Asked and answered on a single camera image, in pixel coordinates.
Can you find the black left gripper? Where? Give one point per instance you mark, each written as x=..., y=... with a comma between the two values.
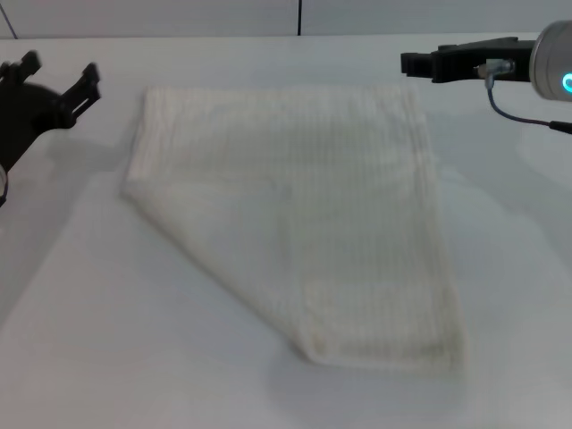
x=27, y=111

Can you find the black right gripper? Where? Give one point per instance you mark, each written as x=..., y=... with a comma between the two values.
x=460, y=60

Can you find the white ribbed towel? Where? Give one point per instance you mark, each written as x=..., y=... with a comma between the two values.
x=286, y=201

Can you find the black vertical wall strip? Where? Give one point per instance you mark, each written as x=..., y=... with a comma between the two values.
x=300, y=18

